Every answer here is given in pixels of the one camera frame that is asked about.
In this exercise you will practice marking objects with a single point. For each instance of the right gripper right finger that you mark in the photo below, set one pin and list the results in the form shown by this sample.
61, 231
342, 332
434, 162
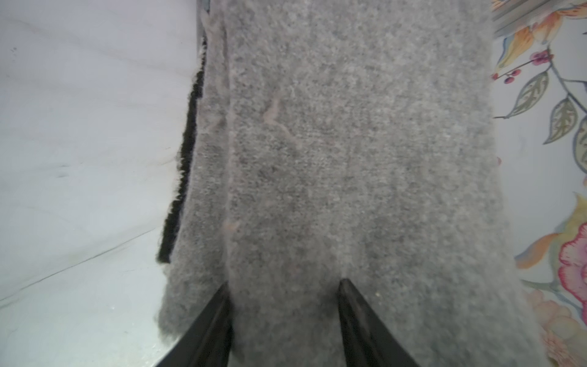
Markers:
367, 341

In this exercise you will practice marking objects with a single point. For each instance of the black smiley knitted blanket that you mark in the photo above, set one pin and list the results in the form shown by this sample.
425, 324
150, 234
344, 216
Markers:
184, 159

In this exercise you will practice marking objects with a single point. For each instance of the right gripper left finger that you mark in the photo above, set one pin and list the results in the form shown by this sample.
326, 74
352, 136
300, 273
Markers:
208, 341

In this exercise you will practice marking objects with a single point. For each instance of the grey fuzzy blanket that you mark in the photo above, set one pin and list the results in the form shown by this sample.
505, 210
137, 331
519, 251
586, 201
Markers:
349, 139

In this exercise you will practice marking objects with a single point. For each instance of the right aluminium corner post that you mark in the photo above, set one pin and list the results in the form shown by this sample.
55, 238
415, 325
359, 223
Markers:
509, 15

